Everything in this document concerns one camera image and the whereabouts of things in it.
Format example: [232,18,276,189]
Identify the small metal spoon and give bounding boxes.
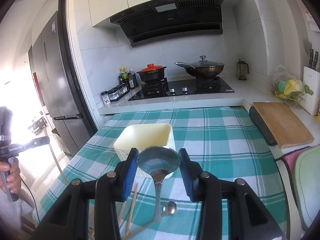
[122,201,177,240]

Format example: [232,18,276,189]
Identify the large metal spoon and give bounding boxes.
[136,146,181,223]

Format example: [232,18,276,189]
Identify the person's left hand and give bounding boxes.
[0,158,22,193]

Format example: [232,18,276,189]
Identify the teal plaid tablecloth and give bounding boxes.
[33,107,288,239]

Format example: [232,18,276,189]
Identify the cream utensil holder box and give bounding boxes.
[113,122,175,180]

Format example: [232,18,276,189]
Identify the white spice shaker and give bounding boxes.
[100,91,111,105]

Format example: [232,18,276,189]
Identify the black board holder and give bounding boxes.
[249,106,277,146]

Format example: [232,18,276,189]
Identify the spice jar rack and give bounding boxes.
[107,83,130,102]

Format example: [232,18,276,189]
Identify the stainless steel refrigerator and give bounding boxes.
[32,11,97,156]

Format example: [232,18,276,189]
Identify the pink cloth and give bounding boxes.
[281,146,311,175]

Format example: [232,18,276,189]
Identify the wooden cutting board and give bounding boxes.
[253,102,314,148]

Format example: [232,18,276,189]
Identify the black gas stove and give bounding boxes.
[129,76,234,101]

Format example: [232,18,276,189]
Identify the sauce bottles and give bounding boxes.
[119,67,138,89]

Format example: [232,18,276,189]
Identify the green plastic cutting board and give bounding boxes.
[293,146,320,230]

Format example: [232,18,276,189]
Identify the dark wok glass lid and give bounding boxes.
[175,55,225,79]

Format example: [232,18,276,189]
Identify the black pot red lid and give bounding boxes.
[137,63,166,83]

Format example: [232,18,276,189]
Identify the dark glass kettle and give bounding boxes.
[237,59,249,81]

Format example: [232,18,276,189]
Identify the plastic bag with items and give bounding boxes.
[272,64,314,108]

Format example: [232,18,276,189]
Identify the yellow cup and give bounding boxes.
[317,102,320,120]

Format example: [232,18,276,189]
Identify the white knife block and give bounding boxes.
[301,41,320,116]

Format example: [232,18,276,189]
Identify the black range hood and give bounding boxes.
[110,0,224,47]

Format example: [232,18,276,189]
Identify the hanging wall bag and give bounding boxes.
[302,5,320,33]

